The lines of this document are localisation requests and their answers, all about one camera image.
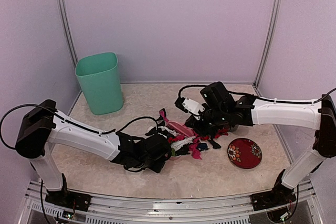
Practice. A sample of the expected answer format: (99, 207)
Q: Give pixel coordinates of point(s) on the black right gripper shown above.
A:
(192, 123)

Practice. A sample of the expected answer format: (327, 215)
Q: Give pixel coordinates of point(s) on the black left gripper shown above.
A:
(157, 167)

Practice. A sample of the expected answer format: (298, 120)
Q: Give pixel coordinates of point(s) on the pink plastic hand brush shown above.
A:
(180, 129)

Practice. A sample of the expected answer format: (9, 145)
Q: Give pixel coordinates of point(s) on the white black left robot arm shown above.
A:
(45, 125)

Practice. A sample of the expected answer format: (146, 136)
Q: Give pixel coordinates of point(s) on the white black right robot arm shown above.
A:
(220, 109)

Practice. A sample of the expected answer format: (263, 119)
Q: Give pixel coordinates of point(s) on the red paper scrap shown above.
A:
(221, 132)

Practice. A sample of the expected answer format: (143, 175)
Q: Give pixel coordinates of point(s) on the black paper scrap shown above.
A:
(214, 144)

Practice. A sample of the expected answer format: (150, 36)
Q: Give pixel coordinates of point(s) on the magenta paper scrap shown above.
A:
(195, 152)

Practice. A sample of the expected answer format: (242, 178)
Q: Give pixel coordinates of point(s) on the red floral plate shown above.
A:
(244, 153)

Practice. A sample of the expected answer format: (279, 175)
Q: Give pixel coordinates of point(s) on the green plastic waste bin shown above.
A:
(99, 79)

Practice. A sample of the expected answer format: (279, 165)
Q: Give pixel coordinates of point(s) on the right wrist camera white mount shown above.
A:
(189, 106)

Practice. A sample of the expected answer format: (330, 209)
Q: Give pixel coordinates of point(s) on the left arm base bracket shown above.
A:
(68, 199)

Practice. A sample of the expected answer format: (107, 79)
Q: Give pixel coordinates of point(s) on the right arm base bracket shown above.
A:
(279, 195)

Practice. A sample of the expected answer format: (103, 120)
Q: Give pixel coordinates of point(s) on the aluminium front rail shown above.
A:
(226, 209)

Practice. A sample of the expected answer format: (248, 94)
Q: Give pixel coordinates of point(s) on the right aluminium frame post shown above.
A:
(268, 42)

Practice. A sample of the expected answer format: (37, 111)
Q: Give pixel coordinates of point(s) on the aluminium frame post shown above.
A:
(268, 42)
(67, 31)

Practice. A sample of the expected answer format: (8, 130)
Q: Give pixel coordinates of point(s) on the left aluminium frame post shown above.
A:
(67, 31)

